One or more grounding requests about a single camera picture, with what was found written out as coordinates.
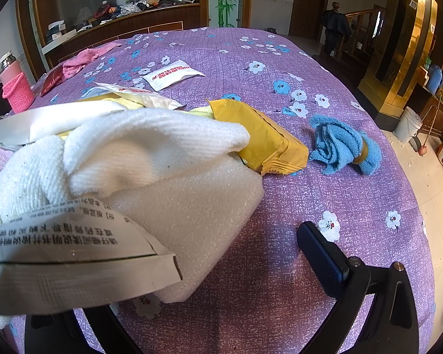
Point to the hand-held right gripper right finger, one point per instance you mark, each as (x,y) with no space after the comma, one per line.
(323,258)

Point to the blue plastic container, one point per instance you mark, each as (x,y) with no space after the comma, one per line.
(433,79)

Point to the pink cloth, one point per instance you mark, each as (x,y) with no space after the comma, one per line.
(81,59)

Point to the plain white plastic packet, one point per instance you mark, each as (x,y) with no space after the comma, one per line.
(59,118)

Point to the mustard yellow packet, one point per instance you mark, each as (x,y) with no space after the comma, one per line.
(258,136)

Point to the wooden stair railing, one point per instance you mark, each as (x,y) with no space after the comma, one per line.
(365,25)

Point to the dark jacket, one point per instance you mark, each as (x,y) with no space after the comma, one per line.
(334,25)

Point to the yellow towel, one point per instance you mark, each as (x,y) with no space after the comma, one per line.
(129,104)

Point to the broom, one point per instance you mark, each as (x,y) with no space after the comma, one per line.
(423,150)

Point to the wooden cabinet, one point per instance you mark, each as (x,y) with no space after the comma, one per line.
(151,18)

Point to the white packet with red print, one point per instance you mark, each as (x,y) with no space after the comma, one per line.
(147,99)
(169,75)

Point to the white towel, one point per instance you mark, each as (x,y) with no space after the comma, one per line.
(133,147)

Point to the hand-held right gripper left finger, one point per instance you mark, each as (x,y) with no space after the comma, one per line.
(96,332)

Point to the wooden door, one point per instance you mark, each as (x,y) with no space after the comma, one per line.
(310,3)

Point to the white foam block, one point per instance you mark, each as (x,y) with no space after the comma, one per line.
(199,221)

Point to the pink bottle with knitted sleeve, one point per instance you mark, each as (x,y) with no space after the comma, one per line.
(16,92)

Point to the white packet with black text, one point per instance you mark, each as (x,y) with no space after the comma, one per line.
(59,265)

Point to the purple floral bedsheet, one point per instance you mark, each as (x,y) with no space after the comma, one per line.
(243,62)

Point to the pink striped bag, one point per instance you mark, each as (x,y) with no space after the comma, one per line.
(0,160)

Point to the blue and white packet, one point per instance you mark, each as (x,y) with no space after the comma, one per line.
(94,92)

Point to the blue cloth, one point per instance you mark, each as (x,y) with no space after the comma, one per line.
(332,140)

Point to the clutter pile on cabinet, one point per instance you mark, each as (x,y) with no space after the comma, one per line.
(133,5)

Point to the white bucket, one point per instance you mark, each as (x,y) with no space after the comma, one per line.
(408,125)

